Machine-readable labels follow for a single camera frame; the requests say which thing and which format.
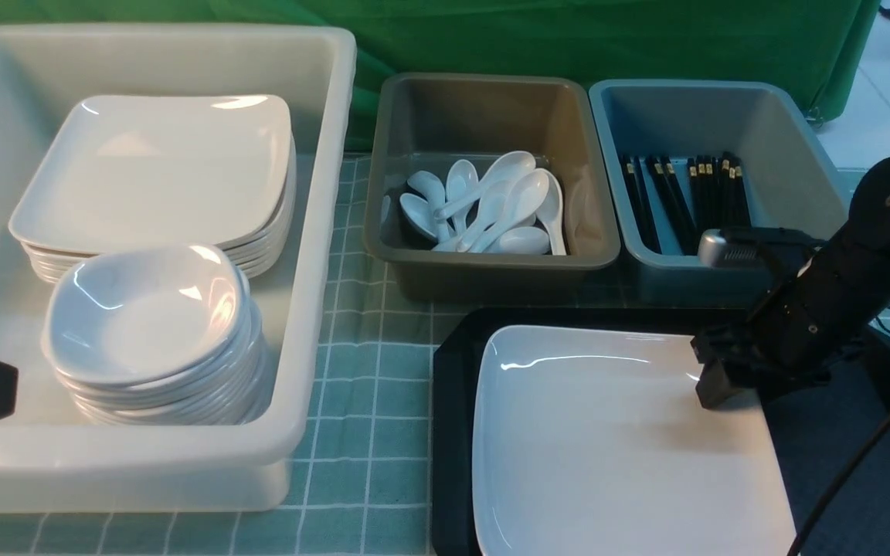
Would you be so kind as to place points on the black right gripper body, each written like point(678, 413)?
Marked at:
point(811, 320)

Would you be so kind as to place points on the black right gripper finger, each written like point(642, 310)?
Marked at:
point(721, 380)

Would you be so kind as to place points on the white square rice plate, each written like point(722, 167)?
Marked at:
point(591, 442)

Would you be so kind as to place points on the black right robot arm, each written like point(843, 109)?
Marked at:
point(865, 233)

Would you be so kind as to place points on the black serving tray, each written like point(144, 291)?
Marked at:
point(812, 431)

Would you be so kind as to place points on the blue-grey plastic bin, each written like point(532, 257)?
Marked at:
point(791, 181)

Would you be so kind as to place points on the bundle of black chopsticks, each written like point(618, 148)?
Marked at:
point(675, 201)

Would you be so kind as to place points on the pile of white spoons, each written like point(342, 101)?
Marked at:
point(515, 207)

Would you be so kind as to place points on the green fabric backdrop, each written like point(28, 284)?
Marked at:
point(809, 49)

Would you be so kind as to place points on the brown plastic bin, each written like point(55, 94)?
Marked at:
point(427, 122)

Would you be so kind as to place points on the green checked tablecloth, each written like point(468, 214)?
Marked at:
point(360, 475)

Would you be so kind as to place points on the stack of white bowls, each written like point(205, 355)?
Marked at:
point(166, 336)

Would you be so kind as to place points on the stack of white square plates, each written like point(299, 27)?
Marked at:
point(131, 172)

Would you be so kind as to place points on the large white plastic tub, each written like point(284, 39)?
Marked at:
point(52, 459)

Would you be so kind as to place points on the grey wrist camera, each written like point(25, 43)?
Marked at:
point(737, 247)

